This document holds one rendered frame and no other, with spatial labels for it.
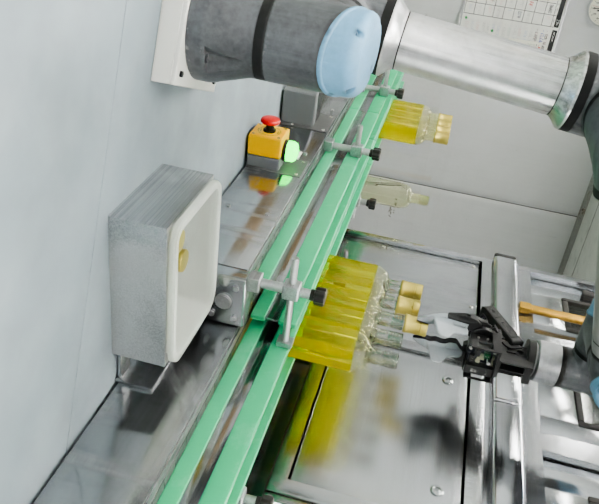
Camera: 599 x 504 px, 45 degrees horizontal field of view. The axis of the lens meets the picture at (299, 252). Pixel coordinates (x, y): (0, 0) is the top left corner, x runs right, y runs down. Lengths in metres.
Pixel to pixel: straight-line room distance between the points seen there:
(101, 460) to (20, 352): 0.23
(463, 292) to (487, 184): 5.76
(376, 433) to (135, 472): 0.50
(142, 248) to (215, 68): 0.26
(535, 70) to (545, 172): 6.42
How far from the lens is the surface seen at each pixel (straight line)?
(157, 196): 0.96
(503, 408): 1.44
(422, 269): 1.84
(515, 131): 7.32
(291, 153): 1.47
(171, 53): 0.96
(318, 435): 1.28
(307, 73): 0.95
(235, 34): 0.95
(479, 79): 1.08
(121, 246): 0.93
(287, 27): 0.94
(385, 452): 1.28
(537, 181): 7.52
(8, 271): 0.74
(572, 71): 1.09
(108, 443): 0.99
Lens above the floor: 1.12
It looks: 8 degrees down
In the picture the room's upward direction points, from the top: 103 degrees clockwise
